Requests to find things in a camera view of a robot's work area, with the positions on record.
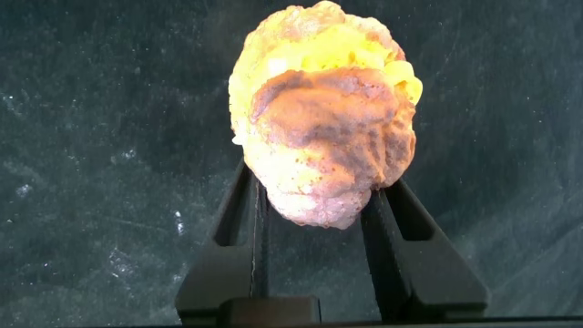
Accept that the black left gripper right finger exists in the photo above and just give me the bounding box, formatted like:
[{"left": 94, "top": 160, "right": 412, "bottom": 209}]
[{"left": 361, "top": 177, "right": 489, "bottom": 323}]

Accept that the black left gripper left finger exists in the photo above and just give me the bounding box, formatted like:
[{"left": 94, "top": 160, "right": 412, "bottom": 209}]
[{"left": 175, "top": 159, "right": 271, "bottom": 325}]

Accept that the pink crumbly bun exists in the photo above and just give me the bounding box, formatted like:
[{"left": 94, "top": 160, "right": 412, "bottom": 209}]
[{"left": 227, "top": 0, "right": 424, "bottom": 231}]

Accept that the black table cloth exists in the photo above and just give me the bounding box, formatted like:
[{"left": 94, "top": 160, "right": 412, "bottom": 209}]
[{"left": 0, "top": 0, "right": 583, "bottom": 328}]

